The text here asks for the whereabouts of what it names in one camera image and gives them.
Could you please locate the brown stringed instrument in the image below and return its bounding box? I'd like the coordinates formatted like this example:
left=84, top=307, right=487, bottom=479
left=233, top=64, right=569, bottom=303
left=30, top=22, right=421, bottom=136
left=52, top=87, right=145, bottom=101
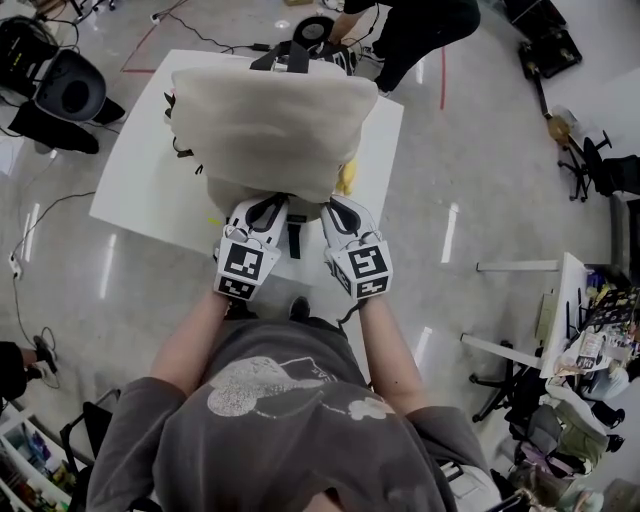
left=528, top=74, right=584, bottom=151

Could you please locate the black office chair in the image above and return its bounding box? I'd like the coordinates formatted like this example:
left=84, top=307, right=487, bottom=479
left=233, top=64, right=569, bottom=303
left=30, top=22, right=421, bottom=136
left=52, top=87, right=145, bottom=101
left=556, top=129, right=640, bottom=204

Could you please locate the person's left forearm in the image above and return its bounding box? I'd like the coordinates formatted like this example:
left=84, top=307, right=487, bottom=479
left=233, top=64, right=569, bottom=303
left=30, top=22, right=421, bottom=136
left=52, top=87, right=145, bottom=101
left=149, top=287, right=237, bottom=397

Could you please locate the round black disc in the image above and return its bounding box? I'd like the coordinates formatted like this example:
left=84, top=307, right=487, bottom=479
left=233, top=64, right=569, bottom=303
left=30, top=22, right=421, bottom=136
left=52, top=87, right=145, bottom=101
left=292, top=16, right=336, bottom=47

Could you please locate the yellow plush charm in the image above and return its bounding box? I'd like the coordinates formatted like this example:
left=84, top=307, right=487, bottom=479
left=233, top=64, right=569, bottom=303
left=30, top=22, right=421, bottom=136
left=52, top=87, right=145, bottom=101
left=335, top=160, right=362, bottom=197

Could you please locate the black shell chair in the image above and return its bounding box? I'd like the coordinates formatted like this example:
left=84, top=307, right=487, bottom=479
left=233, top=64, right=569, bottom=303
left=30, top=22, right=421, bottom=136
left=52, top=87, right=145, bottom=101
left=0, top=16, right=127, bottom=155

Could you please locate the cream fluffy backpack bag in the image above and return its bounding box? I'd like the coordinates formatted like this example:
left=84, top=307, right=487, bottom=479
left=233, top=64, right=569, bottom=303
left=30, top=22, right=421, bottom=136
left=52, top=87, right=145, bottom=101
left=162, top=41, right=379, bottom=261

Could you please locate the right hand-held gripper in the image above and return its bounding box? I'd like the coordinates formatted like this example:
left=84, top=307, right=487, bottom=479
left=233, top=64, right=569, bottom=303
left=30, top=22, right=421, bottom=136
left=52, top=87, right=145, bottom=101
left=319, top=194, right=394, bottom=302

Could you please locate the person's right forearm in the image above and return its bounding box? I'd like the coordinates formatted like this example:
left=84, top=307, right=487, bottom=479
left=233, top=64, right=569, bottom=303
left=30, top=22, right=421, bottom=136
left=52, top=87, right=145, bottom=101
left=356, top=294, right=434, bottom=417

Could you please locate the person's grey printed shirt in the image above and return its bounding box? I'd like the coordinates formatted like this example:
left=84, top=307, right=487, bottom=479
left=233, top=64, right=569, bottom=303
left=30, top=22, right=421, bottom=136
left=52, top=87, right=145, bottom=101
left=86, top=318, right=495, bottom=512

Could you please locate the black equipment case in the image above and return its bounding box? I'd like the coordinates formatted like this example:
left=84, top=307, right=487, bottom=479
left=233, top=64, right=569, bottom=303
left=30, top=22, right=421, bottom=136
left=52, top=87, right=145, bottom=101
left=517, top=26, right=584, bottom=80

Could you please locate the black folding chair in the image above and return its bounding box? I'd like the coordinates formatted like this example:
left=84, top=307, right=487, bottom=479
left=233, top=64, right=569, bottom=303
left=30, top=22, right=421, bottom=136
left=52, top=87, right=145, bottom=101
left=59, top=387, right=122, bottom=474

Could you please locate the white shelf with items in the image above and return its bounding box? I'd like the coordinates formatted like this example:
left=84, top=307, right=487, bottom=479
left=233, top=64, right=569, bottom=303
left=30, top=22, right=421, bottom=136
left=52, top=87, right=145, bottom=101
left=0, top=401, right=87, bottom=512

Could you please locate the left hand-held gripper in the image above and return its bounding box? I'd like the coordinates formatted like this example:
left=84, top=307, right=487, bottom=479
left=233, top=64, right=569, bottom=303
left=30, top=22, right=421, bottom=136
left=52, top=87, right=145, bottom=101
left=213, top=194, right=292, bottom=303

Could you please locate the cluttered white desk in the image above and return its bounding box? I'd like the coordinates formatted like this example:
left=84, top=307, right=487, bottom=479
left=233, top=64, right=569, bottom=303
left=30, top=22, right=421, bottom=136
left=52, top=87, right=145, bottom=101
left=459, top=251, right=640, bottom=384

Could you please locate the person's left black shoe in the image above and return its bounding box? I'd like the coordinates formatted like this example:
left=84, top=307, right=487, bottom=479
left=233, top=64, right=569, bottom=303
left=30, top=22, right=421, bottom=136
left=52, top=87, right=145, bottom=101
left=224, top=299, right=259, bottom=322

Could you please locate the pile of bags and clothes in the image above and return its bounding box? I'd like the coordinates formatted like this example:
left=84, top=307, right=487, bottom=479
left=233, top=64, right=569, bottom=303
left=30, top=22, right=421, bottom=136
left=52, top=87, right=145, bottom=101
left=507, top=377, right=629, bottom=512

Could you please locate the black swivel chair base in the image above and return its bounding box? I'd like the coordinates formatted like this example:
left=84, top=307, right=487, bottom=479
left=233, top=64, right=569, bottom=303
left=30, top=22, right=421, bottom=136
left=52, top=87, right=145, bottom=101
left=468, top=339, right=544, bottom=425

